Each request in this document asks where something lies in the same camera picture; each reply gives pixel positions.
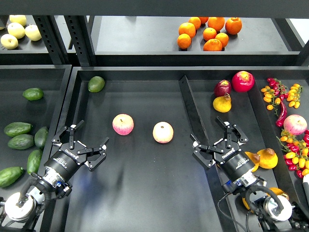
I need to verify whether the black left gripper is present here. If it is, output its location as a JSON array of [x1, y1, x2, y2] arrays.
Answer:
[[44, 120, 109, 181]]

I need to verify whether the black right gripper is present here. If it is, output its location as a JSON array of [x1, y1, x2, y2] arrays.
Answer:
[[190, 116, 255, 181]]

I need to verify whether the green avocado tray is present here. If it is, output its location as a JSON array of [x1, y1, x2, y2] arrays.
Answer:
[[27, 149, 43, 174]]

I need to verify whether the yellow pear tray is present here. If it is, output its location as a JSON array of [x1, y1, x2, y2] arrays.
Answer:
[[242, 198, 253, 213]]

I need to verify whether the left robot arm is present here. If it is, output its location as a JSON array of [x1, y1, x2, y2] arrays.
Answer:
[[0, 121, 109, 232]]

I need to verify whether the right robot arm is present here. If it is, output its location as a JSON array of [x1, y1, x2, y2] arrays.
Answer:
[[190, 117, 309, 232]]

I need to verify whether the yellow pear near onion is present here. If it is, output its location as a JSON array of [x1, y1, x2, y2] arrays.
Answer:
[[212, 93, 232, 113]]

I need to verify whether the yellow pear middle row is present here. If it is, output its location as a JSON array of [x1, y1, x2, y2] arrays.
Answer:
[[245, 151, 260, 172]]

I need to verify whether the yellow pear row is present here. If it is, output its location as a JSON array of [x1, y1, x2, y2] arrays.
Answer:
[[245, 151, 260, 172], [257, 148, 278, 169]]

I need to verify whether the yellow pear right row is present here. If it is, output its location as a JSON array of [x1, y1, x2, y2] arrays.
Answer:
[[257, 148, 278, 169]]

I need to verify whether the round avocado left tray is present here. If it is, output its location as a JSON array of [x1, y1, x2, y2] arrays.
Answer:
[[22, 87, 44, 101]]

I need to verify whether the yellow pear lower right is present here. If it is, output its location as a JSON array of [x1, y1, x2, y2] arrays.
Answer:
[[269, 187, 290, 200]]

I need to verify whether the pink red apple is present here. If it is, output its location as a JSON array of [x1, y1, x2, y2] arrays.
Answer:
[[112, 114, 134, 136]]

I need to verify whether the pale pink apple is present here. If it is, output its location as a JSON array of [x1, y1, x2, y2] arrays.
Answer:
[[153, 121, 174, 144]]

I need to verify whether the purple red onion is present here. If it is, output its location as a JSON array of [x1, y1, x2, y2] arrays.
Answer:
[[214, 80, 232, 97]]

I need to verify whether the red chili pepper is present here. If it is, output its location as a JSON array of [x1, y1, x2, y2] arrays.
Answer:
[[276, 101, 287, 127]]

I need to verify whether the black left tray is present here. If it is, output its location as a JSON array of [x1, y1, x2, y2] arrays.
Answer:
[[0, 64, 72, 232]]

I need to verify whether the black tray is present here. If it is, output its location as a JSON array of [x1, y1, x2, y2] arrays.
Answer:
[[0, 64, 72, 232], [30, 66, 309, 232]]

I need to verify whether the big red apple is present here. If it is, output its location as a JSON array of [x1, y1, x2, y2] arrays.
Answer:
[[231, 71, 255, 92]]

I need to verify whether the upper cherry tomato bunch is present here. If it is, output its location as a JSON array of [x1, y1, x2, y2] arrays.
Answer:
[[260, 78, 303, 116]]

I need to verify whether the cherry tomato bunch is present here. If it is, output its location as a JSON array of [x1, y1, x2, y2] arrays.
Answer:
[[260, 78, 303, 116], [277, 129, 309, 179]]

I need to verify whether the black centre tray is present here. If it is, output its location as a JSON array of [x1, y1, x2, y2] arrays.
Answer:
[[30, 66, 309, 232]]

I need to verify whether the lower cherry tomato bunch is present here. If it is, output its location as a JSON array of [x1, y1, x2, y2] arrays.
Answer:
[[277, 129, 309, 179]]

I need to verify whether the pink apple right tray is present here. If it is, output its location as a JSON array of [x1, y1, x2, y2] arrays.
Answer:
[[283, 115, 307, 135]]

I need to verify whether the black tray divider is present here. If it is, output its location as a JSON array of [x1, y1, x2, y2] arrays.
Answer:
[[179, 76, 239, 232]]

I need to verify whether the orange centre right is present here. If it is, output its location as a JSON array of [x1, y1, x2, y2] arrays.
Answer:
[[215, 33, 229, 48]]

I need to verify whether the orange front left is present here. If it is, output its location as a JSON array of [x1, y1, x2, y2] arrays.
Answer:
[[177, 33, 192, 49]]

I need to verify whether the orange right with stem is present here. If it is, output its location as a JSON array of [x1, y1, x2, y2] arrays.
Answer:
[[225, 17, 242, 35]]

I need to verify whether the orange upper left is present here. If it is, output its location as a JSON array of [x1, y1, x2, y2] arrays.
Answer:
[[178, 22, 196, 38]]

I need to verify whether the orange back centre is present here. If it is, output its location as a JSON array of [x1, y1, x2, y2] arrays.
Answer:
[[208, 17, 225, 31]]

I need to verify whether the yellow apple shelf right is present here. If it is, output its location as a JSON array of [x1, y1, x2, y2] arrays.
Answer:
[[25, 25, 42, 42]]

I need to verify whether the yellow apple shelf front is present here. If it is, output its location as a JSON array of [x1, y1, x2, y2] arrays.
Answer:
[[0, 34, 18, 50]]

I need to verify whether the black shelf post centre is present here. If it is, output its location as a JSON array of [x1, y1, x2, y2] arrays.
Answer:
[[64, 15, 97, 67]]

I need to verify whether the black shelf post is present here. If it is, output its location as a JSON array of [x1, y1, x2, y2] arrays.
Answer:
[[64, 15, 97, 67], [33, 15, 69, 65]]

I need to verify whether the black shelf post left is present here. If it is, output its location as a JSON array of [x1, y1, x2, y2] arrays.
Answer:
[[33, 15, 69, 65]]

